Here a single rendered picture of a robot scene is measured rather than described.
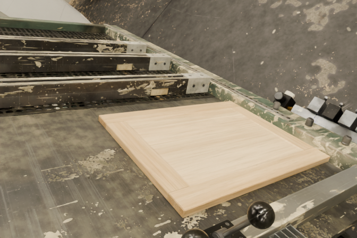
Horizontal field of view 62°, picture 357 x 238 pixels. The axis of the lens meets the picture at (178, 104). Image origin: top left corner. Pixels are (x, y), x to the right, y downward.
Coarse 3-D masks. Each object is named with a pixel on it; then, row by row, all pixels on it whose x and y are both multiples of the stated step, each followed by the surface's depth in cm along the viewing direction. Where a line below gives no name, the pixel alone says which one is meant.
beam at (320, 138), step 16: (112, 32) 207; (128, 32) 208; (160, 48) 178; (176, 64) 150; (192, 64) 155; (224, 80) 138; (224, 96) 125; (240, 96) 120; (256, 96) 124; (256, 112) 112; (288, 112) 112; (288, 128) 102; (304, 128) 100; (320, 128) 103; (320, 144) 93; (336, 144) 92; (352, 144) 94; (336, 160) 89; (352, 160) 86
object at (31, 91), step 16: (0, 80) 86; (16, 80) 88; (32, 80) 91; (48, 80) 94; (64, 80) 97; (80, 80) 98; (96, 80) 100; (112, 80) 103; (128, 80) 106; (144, 80) 110; (160, 80) 115; (176, 80) 119; (192, 80) 124; (208, 80) 130; (0, 96) 84; (16, 96) 86; (32, 96) 89; (48, 96) 92; (64, 96) 95; (80, 96) 98; (96, 96) 101; (112, 96) 105; (128, 96) 109; (144, 96) 113
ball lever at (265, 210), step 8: (248, 208) 42; (256, 208) 41; (264, 208) 40; (272, 208) 41; (248, 216) 41; (256, 216) 40; (264, 216) 40; (272, 216) 40; (240, 224) 44; (248, 224) 43; (256, 224) 40; (264, 224) 40; (272, 224) 41; (216, 232) 48; (224, 232) 48; (232, 232) 46
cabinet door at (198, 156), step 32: (128, 128) 84; (160, 128) 89; (192, 128) 92; (224, 128) 97; (256, 128) 101; (160, 160) 72; (192, 160) 75; (224, 160) 78; (256, 160) 81; (288, 160) 84; (320, 160) 87; (160, 192) 64; (192, 192) 63; (224, 192) 65
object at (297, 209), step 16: (336, 176) 76; (352, 176) 77; (304, 192) 67; (320, 192) 68; (336, 192) 69; (352, 192) 75; (288, 208) 60; (304, 208) 61; (320, 208) 65; (288, 224) 58
